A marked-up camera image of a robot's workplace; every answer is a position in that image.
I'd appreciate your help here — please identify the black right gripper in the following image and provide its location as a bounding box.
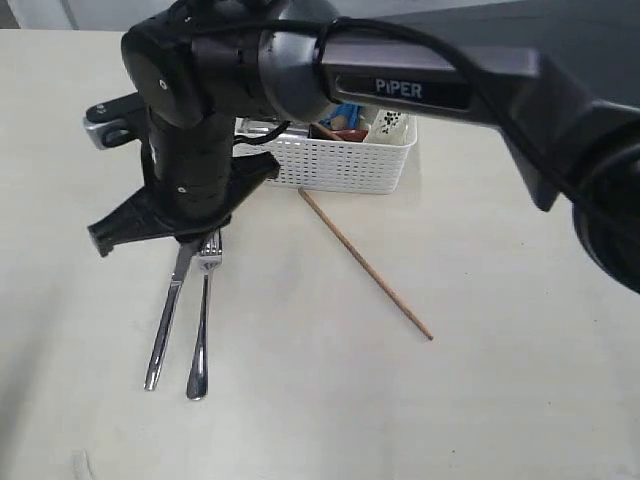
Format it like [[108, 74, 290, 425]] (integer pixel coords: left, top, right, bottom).
[[88, 110, 280, 257]]

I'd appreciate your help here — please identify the silver table knife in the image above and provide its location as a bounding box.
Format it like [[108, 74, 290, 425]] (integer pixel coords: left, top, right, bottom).
[[144, 241, 199, 391]]

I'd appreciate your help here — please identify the silver fork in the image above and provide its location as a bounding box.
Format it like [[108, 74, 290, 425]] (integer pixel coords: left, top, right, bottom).
[[186, 229, 223, 401]]

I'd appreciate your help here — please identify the wooden chopstick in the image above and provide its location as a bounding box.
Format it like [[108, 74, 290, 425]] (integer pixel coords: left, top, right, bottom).
[[297, 187, 434, 341]]

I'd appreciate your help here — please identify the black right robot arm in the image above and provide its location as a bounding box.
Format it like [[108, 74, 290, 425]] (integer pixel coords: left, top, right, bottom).
[[85, 1, 639, 290]]

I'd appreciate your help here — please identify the dark red wooden spoon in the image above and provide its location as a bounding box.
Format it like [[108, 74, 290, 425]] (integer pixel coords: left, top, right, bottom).
[[308, 122, 368, 143]]

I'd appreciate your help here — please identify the blue chips bag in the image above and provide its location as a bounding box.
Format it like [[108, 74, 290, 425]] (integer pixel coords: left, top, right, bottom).
[[320, 103, 361, 131]]

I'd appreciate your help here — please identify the white perforated plastic basket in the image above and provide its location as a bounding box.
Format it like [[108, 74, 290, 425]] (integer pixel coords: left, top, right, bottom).
[[233, 107, 417, 194]]

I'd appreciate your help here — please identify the white floral ceramic bowl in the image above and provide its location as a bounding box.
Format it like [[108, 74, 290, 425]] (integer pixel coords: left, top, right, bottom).
[[363, 109, 412, 146]]

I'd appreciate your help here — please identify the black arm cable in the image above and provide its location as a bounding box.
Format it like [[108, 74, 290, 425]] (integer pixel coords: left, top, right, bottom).
[[169, 0, 640, 221]]

